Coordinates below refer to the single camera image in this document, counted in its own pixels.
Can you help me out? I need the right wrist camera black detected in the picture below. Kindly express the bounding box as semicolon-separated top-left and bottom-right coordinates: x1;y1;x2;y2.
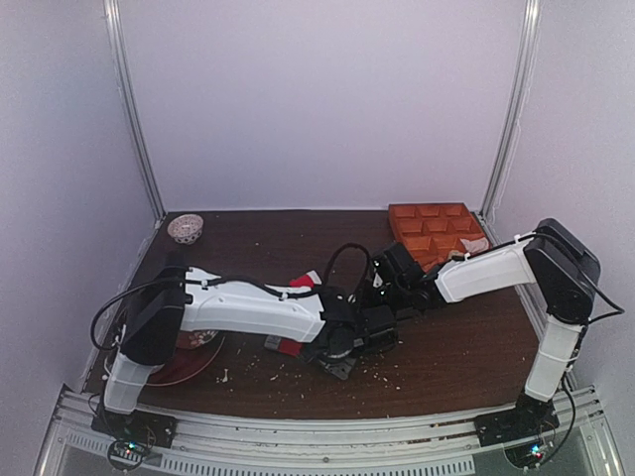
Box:
372;242;426;289

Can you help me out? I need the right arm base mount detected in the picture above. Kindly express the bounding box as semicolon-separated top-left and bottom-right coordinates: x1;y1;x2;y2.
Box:
473;394;560;447

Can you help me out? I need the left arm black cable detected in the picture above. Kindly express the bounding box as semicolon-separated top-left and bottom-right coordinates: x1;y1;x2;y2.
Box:
324;242;371;294

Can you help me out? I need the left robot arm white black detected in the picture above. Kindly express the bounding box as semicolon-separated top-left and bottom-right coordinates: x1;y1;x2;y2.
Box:
103;265;362;415

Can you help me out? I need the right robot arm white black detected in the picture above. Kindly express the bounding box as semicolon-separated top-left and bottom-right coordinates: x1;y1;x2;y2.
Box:
358;218;601;402

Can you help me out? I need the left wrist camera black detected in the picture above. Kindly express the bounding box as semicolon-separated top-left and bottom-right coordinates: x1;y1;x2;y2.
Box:
361;305;398;354

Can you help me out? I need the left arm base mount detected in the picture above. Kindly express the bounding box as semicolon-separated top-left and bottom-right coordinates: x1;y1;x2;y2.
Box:
90;406;177;448

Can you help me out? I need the small patterned white bowl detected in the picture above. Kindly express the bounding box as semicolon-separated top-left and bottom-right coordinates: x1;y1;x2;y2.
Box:
168;214;204;245

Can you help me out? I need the red white underwear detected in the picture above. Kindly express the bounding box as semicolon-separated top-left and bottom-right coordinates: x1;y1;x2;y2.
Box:
264;270;322;358

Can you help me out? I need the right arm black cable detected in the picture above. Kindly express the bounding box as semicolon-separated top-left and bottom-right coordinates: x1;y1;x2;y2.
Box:
538;277;626;465

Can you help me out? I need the orange compartment tray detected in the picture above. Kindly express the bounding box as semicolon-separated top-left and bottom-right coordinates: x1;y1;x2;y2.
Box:
388;203;486;272

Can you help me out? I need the large dark red tray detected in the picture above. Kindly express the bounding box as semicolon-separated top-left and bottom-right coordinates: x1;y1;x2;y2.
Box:
106;306;224;388

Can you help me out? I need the aluminium frame post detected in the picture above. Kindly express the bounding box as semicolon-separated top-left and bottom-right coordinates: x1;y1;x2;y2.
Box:
102;0;167;222
480;0;542;223

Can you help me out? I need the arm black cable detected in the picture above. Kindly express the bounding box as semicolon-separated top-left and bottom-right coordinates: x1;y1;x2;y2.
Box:
324;242;371;294
538;277;626;465

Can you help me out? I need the red floral plate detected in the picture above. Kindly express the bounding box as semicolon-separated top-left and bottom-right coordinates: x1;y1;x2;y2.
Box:
176;330;218;350

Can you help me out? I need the right aluminium frame post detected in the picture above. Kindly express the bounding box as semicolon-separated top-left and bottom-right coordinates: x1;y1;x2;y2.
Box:
480;0;542;223

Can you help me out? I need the aluminium front rail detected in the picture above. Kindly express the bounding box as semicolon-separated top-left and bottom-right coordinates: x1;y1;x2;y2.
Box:
47;384;614;476

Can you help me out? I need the left aluminium frame post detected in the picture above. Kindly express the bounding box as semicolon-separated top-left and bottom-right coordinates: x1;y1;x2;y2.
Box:
102;0;167;222

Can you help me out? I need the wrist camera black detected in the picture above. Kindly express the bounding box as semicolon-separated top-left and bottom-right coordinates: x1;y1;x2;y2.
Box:
361;305;398;354
372;242;426;289

